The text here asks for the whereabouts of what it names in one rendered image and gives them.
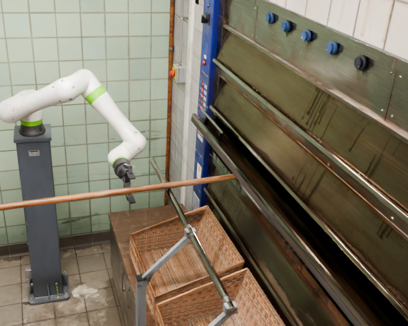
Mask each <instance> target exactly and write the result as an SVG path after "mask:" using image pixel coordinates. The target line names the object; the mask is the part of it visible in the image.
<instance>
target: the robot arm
mask: <svg viewBox="0 0 408 326"><path fill-rule="evenodd" d="M80 95H82V96H83V97H84V98H85V100H86V101H87V102H88V103H89V104H90V105H91V107H92V108H93V109H94V110H96V111H97V112H98V113H99V114H100V115H101V116H102V117H103V118H104V119H105V120H106V121H107V122H108V124H109V125H110V126H111V127H112V128H113V129H114V130H115V131H116V133H117V134H118V136H119V137H121V139H122V140H123V143H121V144H120V145H119V146H117V147H116V148H115V149H113V150H111V151H110V153H109V155H108V162H109V164H110V165H111V166H112V167H113V169H112V170H114V172H115V174H116V176H118V177H119V178H120V179H121V180H122V181H123V183H124V185H123V187H124V188H130V185H131V182H130V180H131V179H135V175H134V173H133V171H132V168H135V166H132V165H131V164H130V160H131V159H132V158H134V157H135V156H136V155H138V154H139V153H140V152H142V151H144V149H145V148H146V145H147V142H146V139H145V137H144V136H143V135H142V134H141V133H140V132H139V131H138V130H137V129H136V128H135V127H134V126H133V125H132V124H131V123H130V121H129V120H128V119H127V118H126V117H125V116H124V115H123V113H122V112H121V110H120V109H119V108H118V107H117V105H116V104H115V102H114V101H113V99H112V98H111V96H110V95H109V93H108V92H107V91H106V90H105V88H104V87H103V86H102V84H101V83H100V82H99V81H98V79H97V78H96V77H95V75H94V74H93V73H92V72H91V71H89V70H87V69H80V70H79V71H76V72H75V73H74V74H72V75H70V76H67V77H64V78H60V79H58V80H56V81H55V82H53V83H52V84H50V85H48V86H46V87H44V88H42V89H40V90H38V91H36V90H31V89H28V90H23V91H20V92H18V93H17V94H16V95H15V96H13V97H11V98H8V99H6V100H4V101H2V102H1V103H0V119H1V120H2V121H4V122H6V123H9V124H12V123H15V122H17V121H19V120H20V122H21V127H20V129H19V134H20V135H22V136H27V137H33V136H40V135H43V134H44V133H45V132H46V128H45V127H44V125H43V111H42V109H44V108H47V107H50V106H53V105H58V104H61V103H67V102H71V101H73V100H74V99H75V98H77V97H78V96H80ZM127 183H129V184H127ZM126 200H127V201H129V203H130V204H134V203H136V202H135V199H134V197H133V195H132V194H131V193H129V194H126Z"/></svg>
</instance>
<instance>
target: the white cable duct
mask: <svg viewBox="0 0 408 326"><path fill-rule="evenodd" d="M194 5H195V0H190V4H189V19H188V47H187V74H186V89H185V116H184V131H183V158H182V173H181V180H186V170H187V145H188V120H189V107H190V82H191V68H192V43H193V30H194ZM180 204H183V205H184V206H185V186H182V187H181V200H180Z"/></svg>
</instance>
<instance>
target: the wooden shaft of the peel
mask: <svg viewBox="0 0 408 326"><path fill-rule="evenodd" d="M236 179H237V178H236V177H235V176H234V174H230V175H221V176H215V177H206V178H200V179H190V180H181V181H175V182H165V183H160V184H151V185H145V186H136V187H130V188H120V189H115V190H105V191H96V192H90V193H80V194H75V195H65V196H59V197H50V198H44V199H34V200H29V201H19V202H10V203H4V204H0V211H2V210H11V209H16V208H26V207H31V206H41V205H46V204H56V203H61V202H70V201H79V200H85V199H94V198H99V197H109V196H114V195H123V194H129V193H138V192H144V191H153V190H162V189H168V188H177V187H182V186H191V185H197V184H206V183H211V182H221V181H226V180H236Z"/></svg>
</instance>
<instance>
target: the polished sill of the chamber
mask: <svg viewBox="0 0 408 326"><path fill-rule="evenodd" d="M213 158H214V160H215V161H216V162H217V163H218V165H219V166H220V168H221V169H222V170H223V171H224V173H225V174H226V175H230V174H233V173H232V171H231V170H230V169H229V168H228V167H227V165H226V164H225V163H224V161H223V160H222V159H221V158H220V156H219V155H218V154H217V152H214V153H213ZM231 182H232V183H233V184H234V185H235V187H236V188H237V190H238V191H239V192H240V193H241V195H242V196H243V197H244V199H245V200H246V201H247V203H248V204H249V205H250V207H252V209H253V210H254V212H255V213H256V214H257V216H258V217H259V218H260V220H261V221H262V222H263V223H264V224H265V226H266V227H267V229H268V230H269V231H270V232H271V234H272V235H273V237H274V238H275V239H276V240H277V241H278V243H279V244H280V246H281V247H282V248H283V249H284V251H285V252H286V253H287V254H288V256H289V257H290V259H291V260H292V261H293V262H294V264H295V265H296V266H297V268H298V269H299V270H300V271H301V273H302V274H303V276H304V277H305V278H306V279H307V280H308V282H309V283H310V285H311V286H312V287H313V288H314V290H315V291H316V293H318V295H319V296H320V297H321V299H322V300H323V301H324V303H325V304H326V305H327V307H328V308H329V309H330V310H331V312H332V313H333V314H334V316H335V317H336V318H337V320H338V321H339V322H340V324H341V325H342V326H354V325H353V324H352V322H351V321H350V320H349V319H348V317H347V316H346V315H345V313H344V312H343V311H342V310H341V309H340V307H339V306H338V305H337V303H336V302H335V301H334V300H333V299H332V297H331V296H330V295H329V293H327V291H326V290H325V288H324V287H323V286H322V285H321V284H320V282H319V281H318V280H317V278H316V277H315V276H314V275H313V274H312V272H311V271H310V269H309V268H308V267H307V266H306V265H305V263H304V262H303V261H302V259H301V258H300V257H299V256H298V255H297V253H296V252H295V251H294V249H292V247H291V246H290V245H289V243H288V242H287V241H286V240H285V238H284V237H283V236H282V234H281V233H280V232H279V231H278V230H277V228H276V227H275V225H274V224H273V223H272V222H271V221H270V220H269V218H268V217H267V215H266V214H265V213H264V212H263V211H262V209H261V208H260V207H259V205H257V203H256V202H255V200H254V199H253V198H252V196H250V194H249V193H248V192H247V190H246V189H245V188H244V187H243V186H242V184H241V183H240V181H239V180H238V179H236V180H231Z"/></svg>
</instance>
